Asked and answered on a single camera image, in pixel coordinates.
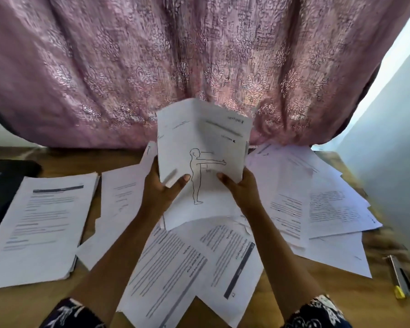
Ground black folder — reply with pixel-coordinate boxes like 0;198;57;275
0;158;43;247

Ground person's right hand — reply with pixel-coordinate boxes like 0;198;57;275
216;166;262;216

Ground person's left hand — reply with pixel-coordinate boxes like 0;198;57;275
139;156;191;224

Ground silver yellow black stapler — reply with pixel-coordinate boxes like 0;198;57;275
384;253;410;302

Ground pink patterned curtain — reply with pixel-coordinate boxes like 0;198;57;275
0;0;410;149

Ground person's left forearm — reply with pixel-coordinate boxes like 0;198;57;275
67;210;164;320

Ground person's right forearm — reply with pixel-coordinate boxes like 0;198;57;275
242;203;327;320

